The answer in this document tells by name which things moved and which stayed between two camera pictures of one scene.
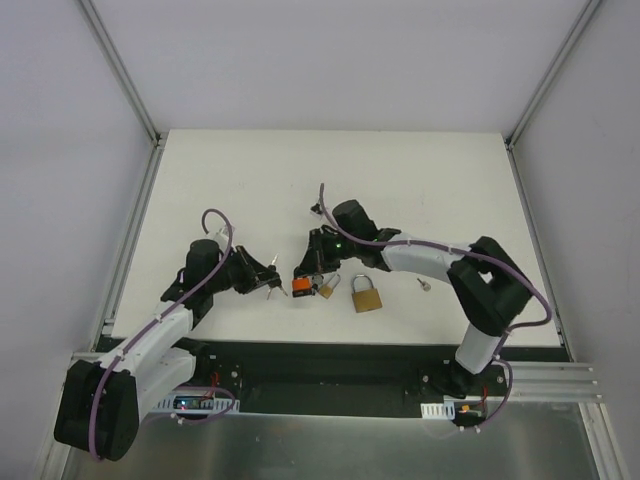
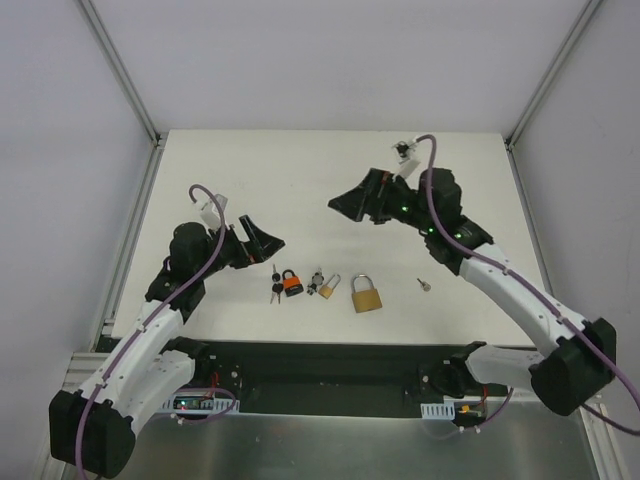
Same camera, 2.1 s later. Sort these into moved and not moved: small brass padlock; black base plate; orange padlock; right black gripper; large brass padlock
Moved: orange padlock; right black gripper
Not moved: black base plate; large brass padlock; small brass padlock
